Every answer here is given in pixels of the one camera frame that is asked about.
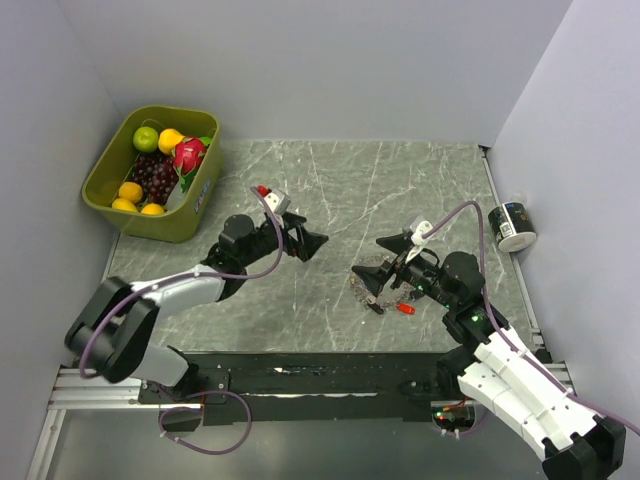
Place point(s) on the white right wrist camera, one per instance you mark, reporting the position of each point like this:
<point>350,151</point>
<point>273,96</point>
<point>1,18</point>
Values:
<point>416,229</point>

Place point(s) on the yellow lemon front left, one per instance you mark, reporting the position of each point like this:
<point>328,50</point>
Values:
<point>123,204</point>

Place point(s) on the green apple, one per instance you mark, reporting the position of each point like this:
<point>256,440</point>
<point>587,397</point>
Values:
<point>145,139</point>

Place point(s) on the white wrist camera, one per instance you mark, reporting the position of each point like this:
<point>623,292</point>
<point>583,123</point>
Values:
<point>416,229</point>
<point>277,200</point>

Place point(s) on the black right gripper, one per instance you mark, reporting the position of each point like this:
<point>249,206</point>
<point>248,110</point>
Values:
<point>376,276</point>

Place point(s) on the pink dragon fruit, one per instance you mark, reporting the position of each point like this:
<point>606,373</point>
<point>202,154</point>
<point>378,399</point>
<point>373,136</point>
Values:
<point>188,156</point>

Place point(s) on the black white tape roll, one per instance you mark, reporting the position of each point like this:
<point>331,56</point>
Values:
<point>512,227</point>

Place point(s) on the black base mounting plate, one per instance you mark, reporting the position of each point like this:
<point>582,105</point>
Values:
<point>232,387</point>

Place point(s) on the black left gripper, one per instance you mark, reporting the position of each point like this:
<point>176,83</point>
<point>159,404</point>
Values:
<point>307,242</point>

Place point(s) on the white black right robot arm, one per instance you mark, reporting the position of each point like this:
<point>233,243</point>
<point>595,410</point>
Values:
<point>493,367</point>

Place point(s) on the olive green plastic bin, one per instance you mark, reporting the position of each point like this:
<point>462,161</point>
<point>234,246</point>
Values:
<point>183,211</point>

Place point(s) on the orange fruit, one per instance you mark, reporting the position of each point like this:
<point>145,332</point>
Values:
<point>131,192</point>
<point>152,209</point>

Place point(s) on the orange fruit upper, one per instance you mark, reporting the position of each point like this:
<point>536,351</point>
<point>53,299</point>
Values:
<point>131,192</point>

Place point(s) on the orange fruit front right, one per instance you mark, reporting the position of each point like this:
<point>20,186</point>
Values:
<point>152,209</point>

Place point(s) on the aluminium rail frame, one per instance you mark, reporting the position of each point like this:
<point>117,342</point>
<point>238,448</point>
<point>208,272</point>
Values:
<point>94,430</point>

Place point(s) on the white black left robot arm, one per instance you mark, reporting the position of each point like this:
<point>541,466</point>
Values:
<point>112,333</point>

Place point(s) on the purple grape bunch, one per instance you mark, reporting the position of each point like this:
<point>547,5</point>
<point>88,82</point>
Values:
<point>154,172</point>

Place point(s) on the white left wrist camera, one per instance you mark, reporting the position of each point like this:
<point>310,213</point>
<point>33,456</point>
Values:
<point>277,200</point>

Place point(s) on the red key tag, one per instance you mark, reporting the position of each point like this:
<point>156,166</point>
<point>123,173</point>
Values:
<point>406,309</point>

